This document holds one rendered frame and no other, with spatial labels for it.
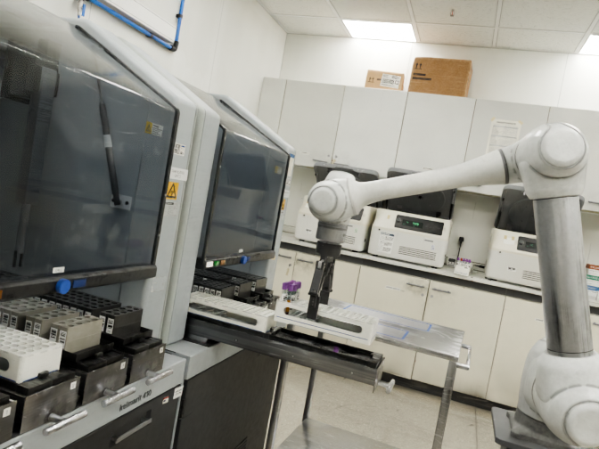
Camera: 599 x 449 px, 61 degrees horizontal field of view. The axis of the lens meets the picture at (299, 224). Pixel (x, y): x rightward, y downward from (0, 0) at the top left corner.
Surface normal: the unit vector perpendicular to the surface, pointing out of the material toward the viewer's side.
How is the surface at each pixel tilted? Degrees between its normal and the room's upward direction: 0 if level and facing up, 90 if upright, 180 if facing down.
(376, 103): 90
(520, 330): 90
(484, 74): 90
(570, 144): 84
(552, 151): 82
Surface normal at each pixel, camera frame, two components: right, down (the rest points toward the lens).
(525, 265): -0.32, 0.00
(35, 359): 0.93, 0.18
